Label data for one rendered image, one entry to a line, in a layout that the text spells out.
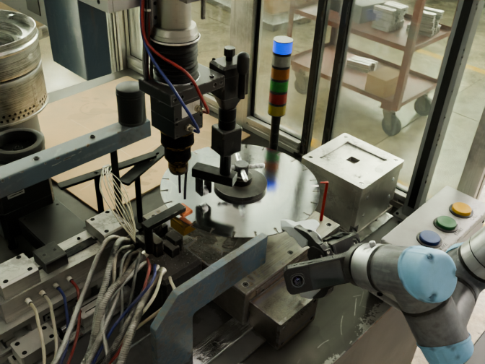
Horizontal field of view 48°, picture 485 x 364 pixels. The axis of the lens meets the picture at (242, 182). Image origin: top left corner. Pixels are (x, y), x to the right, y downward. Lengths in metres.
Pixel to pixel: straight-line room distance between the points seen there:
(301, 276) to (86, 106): 1.16
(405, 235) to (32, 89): 0.98
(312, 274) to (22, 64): 0.91
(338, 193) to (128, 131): 0.51
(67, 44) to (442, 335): 0.74
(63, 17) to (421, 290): 0.68
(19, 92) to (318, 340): 0.94
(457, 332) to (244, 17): 1.07
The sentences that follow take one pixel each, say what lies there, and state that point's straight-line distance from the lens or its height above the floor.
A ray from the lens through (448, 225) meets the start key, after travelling 1.21.
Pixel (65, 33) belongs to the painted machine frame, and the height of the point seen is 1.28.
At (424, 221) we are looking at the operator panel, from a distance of 1.22.
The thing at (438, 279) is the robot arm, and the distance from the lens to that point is 0.81.
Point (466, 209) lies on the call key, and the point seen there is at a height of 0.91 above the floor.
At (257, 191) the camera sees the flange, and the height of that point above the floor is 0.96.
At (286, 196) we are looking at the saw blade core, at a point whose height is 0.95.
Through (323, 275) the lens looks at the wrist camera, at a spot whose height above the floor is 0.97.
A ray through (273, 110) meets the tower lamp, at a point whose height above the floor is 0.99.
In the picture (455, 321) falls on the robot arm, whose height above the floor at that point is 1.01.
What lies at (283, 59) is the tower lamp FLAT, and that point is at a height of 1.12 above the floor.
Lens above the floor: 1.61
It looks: 35 degrees down
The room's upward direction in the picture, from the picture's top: 3 degrees clockwise
